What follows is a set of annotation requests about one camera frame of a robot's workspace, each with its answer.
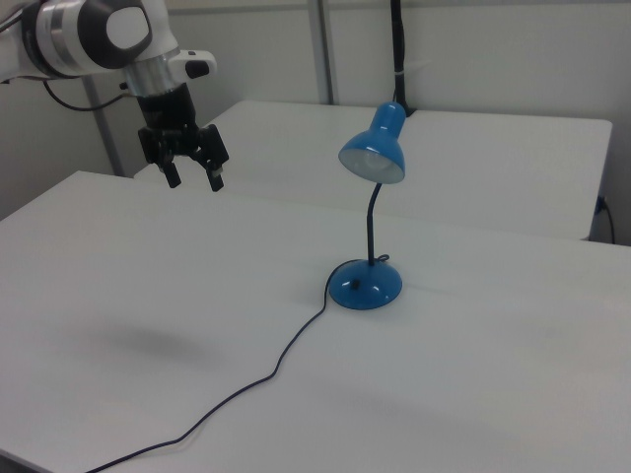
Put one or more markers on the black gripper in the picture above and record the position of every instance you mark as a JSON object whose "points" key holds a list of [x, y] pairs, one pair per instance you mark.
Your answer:
{"points": [[167, 118]]}

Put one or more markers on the blue desk lamp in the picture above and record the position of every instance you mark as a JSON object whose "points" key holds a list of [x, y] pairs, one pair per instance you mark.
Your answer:
{"points": [[367, 288]]}

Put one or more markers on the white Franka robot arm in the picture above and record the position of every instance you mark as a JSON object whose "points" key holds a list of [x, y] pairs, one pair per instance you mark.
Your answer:
{"points": [[74, 34]]}

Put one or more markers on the white side table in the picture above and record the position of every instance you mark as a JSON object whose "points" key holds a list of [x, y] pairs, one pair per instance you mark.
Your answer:
{"points": [[493, 162]]}

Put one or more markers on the grey metal partition post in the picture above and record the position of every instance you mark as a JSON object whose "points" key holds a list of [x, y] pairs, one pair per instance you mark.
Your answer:
{"points": [[106, 138], [324, 49]]}

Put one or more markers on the black camera pole with clamp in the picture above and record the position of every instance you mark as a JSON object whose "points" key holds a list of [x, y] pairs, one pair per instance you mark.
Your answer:
{"points": [[398, 49]]}

